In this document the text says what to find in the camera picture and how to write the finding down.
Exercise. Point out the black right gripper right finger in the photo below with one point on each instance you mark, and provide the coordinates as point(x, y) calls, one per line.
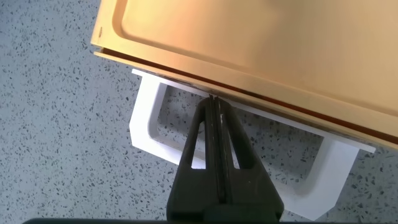
point(255, 189)

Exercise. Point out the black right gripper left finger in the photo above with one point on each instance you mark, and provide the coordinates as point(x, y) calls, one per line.
point(192, 189)

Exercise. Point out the yellow drawer case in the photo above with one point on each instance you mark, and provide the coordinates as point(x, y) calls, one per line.
point(264, 40)

